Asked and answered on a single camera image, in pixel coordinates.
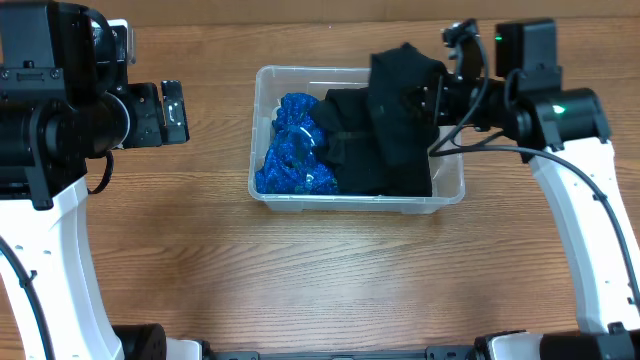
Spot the small black garment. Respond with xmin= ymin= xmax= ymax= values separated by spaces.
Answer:
xmin=367 ymin=43 xmax=445 ymax=197

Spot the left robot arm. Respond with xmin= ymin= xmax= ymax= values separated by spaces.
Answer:
xmin=1 ymin=1 xmax=205 ymax=359

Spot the clear plastic storage bin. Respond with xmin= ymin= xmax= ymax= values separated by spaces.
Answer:
xmin=248 ymin=65 xmax=466 ymax=215

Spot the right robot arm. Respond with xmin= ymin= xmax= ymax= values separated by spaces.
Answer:
xmin=419 ymin=18 xmax=639 ymax=360

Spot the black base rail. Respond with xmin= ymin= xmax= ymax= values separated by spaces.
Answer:
xmin=203 ymin=345 xmax=473 ymax=360

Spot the blue sequin garment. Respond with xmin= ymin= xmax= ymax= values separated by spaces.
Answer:
xmin=255 ymin=93 xmax=339 ymax=195

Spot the large black garment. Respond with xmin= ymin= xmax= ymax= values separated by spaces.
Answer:
xmin=311 ymin=88 xmax=389 ymax=196

